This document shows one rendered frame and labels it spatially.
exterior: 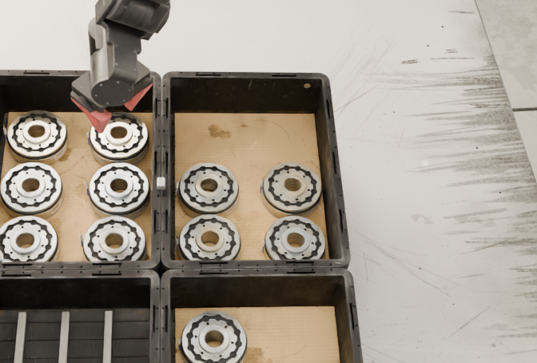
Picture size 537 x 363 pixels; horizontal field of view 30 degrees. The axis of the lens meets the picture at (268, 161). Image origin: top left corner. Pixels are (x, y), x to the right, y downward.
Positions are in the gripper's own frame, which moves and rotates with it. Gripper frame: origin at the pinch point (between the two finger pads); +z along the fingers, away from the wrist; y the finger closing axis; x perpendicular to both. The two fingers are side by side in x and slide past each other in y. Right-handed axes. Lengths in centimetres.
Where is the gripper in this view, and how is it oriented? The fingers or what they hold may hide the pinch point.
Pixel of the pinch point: (113, 116)
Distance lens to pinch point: 155.7
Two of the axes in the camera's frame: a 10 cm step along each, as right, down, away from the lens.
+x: -7.5, -5.7, 3.3
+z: -0.9, 5.9, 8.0
